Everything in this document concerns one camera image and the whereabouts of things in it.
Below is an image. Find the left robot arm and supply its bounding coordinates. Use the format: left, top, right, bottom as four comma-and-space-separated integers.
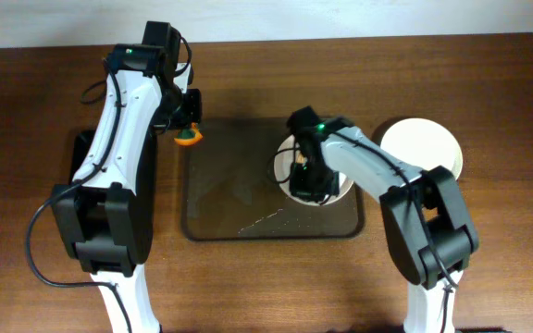
51, 21, 202, 332

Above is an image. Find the white round plate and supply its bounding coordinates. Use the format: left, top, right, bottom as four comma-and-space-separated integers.
380, 118, 464, 179

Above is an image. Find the cream round plate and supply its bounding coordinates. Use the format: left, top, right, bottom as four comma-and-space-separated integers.
272, 135, 353, 206

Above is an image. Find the black plastic tray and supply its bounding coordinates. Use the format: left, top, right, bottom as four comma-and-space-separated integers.
60, 128, 159, 245

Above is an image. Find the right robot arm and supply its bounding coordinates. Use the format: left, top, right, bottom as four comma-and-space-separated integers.
284, 106, 479, 332

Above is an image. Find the orange green scrub sponge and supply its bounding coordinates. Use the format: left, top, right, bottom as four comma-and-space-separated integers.
174, 123, 203, 146

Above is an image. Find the brown plastic serving tray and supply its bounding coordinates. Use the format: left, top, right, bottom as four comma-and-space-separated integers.
181, 117, 366, 241

